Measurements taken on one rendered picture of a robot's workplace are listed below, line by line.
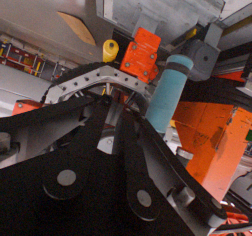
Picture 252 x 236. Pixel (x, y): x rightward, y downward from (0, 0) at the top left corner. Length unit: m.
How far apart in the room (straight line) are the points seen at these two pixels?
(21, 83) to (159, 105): 0.93
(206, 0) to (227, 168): 0.76
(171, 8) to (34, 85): 0.92
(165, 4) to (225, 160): 0.75
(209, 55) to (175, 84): 0.43
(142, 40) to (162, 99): 0.25
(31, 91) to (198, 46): 1.06
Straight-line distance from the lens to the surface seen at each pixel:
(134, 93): 0.61
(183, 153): 0.36
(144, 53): 0.52
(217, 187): 0.80
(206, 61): 0.80
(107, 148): 0.37
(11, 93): 1.11
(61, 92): 0.50
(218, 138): 0.69
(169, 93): 0.41
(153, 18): 0.77
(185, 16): 0.74
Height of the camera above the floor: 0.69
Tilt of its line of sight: 3 degrees up
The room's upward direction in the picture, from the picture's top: 159 degrees counter-clockwise
